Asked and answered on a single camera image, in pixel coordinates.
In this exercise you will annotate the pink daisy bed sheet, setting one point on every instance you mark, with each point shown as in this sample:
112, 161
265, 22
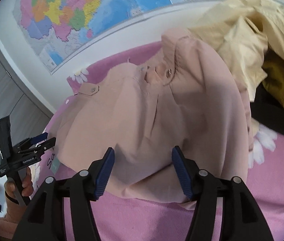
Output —
207, 205

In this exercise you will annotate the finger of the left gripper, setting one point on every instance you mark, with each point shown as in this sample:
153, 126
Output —
38, 149
29, 142

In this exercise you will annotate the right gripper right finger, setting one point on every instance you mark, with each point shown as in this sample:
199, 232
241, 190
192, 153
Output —
200, 186

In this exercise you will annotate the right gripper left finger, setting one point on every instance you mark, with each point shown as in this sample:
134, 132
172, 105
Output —
84, 187

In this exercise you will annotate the dusty pink coat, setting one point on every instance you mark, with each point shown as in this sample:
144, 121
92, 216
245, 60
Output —
157, 115

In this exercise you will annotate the cream jacket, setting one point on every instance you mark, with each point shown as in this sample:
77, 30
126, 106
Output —
241, 31

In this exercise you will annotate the grey wardrobe door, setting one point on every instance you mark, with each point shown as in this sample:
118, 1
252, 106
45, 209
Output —
28, 116

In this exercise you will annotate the person left hand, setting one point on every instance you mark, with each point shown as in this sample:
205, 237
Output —
10, 187

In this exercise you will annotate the colourful wall map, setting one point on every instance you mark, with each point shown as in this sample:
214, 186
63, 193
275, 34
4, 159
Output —
57, 30

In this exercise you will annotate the black garment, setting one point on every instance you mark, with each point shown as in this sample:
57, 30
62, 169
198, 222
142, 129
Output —
267, 110

